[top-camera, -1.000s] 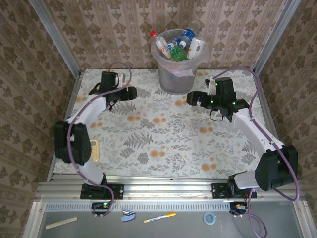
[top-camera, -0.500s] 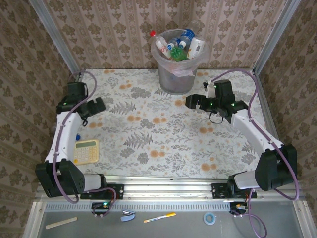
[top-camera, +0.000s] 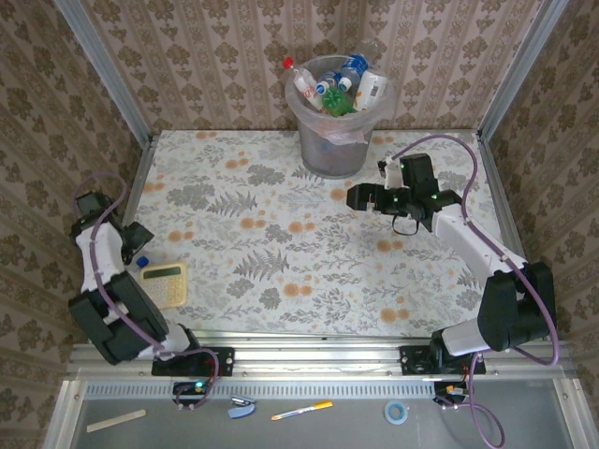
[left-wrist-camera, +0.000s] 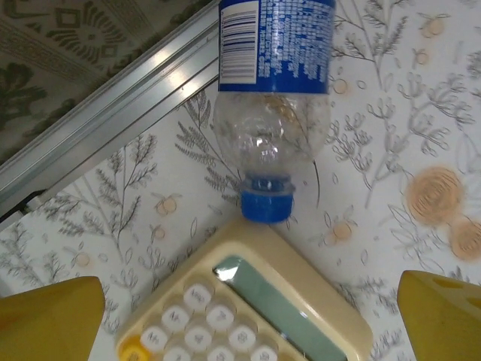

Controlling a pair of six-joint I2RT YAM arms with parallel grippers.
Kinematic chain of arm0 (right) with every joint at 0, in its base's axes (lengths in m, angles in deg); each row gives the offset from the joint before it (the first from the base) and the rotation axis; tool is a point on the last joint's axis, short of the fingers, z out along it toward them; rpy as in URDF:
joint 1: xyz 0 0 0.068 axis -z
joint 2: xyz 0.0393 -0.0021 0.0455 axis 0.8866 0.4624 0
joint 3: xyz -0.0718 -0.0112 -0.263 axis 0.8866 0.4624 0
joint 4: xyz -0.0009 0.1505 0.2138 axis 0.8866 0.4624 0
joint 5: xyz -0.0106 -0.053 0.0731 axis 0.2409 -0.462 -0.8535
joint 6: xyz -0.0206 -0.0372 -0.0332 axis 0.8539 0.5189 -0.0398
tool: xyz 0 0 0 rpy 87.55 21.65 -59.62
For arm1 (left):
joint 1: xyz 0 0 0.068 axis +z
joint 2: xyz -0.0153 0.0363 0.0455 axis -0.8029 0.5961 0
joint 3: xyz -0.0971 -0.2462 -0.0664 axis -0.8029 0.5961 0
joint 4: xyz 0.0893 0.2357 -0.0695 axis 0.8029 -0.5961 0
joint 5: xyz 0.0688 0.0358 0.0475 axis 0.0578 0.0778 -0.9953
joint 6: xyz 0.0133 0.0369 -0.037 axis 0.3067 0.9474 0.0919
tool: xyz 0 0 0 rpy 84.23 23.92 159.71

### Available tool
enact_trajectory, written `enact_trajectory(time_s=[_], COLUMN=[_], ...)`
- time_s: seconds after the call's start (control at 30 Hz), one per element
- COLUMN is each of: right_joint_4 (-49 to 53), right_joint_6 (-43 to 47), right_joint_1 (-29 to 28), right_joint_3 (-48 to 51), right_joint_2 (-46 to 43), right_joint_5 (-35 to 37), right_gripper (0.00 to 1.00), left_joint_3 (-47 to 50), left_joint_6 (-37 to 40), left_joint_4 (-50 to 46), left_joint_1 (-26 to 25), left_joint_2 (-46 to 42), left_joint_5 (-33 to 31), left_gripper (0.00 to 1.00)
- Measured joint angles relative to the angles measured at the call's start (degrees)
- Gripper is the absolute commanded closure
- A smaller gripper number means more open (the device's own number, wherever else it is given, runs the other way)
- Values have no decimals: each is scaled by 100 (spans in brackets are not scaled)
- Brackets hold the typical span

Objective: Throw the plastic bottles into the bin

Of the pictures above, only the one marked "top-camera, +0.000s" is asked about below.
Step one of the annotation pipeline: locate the green bottle yellow cap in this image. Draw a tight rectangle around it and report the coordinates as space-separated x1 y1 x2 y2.
321 87 356 117

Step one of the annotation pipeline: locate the white label orange chevron bottle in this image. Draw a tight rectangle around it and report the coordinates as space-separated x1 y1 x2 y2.
353 69 389 112

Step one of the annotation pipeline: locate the red cap white label bottle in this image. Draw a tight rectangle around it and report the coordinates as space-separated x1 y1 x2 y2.
283 56 325 112

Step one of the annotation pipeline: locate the blue label water bottle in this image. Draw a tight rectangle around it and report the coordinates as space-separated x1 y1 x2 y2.
315 69 343 97
337 39 381 93

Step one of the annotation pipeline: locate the grey mesh waste bin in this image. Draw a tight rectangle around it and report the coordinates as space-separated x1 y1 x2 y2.
285 54 394 180

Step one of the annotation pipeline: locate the translucent pink bin liner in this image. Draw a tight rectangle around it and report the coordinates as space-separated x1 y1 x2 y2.
285 54 395 145

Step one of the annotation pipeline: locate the beige calculator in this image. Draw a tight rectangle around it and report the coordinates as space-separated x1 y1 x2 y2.
139 261 189 310

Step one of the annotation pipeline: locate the floral plastic tablecloth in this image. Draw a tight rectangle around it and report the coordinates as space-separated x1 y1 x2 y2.
98 129 529 340

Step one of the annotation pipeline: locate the small circuit board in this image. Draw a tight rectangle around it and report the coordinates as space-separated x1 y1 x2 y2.
433 382 469 406
172 381 211 399

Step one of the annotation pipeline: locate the flat wooden stick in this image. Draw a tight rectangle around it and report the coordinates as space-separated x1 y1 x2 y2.
86 409 148 433

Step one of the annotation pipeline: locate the blue stapler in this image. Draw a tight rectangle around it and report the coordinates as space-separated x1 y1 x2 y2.
227 395 257 420

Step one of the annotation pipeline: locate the blue tape roll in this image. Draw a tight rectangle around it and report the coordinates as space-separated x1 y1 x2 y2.
384 400 410 426

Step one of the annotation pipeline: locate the orange white marker pen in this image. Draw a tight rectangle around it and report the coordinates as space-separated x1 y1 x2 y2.
270 400 334 421

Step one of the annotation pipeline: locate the aluminium table side rail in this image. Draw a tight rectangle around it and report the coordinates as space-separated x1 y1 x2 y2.
87 138 158 340
475 133 552 340

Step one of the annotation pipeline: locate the thin black cable loop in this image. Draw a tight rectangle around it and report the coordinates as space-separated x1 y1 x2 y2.
391 213 423 238

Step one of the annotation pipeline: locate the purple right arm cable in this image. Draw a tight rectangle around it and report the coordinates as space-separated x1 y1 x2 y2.
391 134 561 449

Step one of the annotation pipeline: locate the aluminium frame post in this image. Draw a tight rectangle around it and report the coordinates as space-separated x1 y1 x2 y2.
475 0 571 141
52 0 155 144

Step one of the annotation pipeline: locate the long aluminium mounting rail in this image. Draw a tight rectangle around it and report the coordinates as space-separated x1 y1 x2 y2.
65 329 579 381

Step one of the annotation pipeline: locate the grey slotted cable duct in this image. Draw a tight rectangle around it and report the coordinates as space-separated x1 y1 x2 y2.
83 381 439 399

